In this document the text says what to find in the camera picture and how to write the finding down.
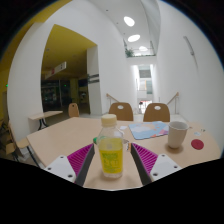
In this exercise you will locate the black sign on pillar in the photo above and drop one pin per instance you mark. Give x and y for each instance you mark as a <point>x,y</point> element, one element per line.
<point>94,78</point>

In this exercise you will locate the flat round red coaster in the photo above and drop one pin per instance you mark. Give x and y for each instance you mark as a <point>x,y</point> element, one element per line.
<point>197,144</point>

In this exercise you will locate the green potted plant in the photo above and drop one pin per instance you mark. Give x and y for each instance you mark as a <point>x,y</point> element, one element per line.
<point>129,52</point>

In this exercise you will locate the dark shelf unit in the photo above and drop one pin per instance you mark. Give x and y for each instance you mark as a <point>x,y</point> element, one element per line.
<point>53,95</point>

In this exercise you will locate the small white card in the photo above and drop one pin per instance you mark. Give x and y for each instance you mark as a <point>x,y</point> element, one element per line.
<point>123,127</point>

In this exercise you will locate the colourful printed mouse pad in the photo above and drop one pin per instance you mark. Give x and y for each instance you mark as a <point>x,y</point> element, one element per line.
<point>148,130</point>

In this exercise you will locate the beige ceramic mug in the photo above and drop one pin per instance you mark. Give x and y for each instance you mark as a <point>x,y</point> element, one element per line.
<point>176,134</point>

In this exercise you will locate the light wooden side table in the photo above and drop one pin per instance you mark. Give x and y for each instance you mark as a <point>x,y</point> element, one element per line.
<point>45,115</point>

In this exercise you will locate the wooden chair with oval hole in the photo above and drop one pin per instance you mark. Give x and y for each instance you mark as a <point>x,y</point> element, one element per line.
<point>121,112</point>
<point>156,114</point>

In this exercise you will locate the red and white hanging sign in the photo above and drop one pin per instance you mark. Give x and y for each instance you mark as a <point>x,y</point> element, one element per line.
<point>55,70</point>

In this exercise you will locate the clear bottle with yellow label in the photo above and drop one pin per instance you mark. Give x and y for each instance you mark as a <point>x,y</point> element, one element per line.
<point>110,153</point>

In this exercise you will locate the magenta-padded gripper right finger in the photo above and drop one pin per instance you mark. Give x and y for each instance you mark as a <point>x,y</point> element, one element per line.
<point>146,158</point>

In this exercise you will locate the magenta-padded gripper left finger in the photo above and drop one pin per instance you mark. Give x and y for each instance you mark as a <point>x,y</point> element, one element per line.
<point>79,159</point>

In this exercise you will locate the group of round ceiling lights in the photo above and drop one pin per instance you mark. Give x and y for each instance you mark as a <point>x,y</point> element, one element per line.
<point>129,21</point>

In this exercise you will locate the small printed sticker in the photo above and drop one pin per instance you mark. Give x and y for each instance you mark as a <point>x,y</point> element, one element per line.
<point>197,133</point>

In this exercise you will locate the small wooden chair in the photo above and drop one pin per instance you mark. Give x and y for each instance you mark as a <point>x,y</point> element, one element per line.
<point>73,110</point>

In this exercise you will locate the long grey wall lamp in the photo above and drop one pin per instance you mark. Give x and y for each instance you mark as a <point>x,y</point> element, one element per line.
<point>189,46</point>

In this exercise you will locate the wooden chair with metal legs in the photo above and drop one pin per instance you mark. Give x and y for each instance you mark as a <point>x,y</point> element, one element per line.
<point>22,143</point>

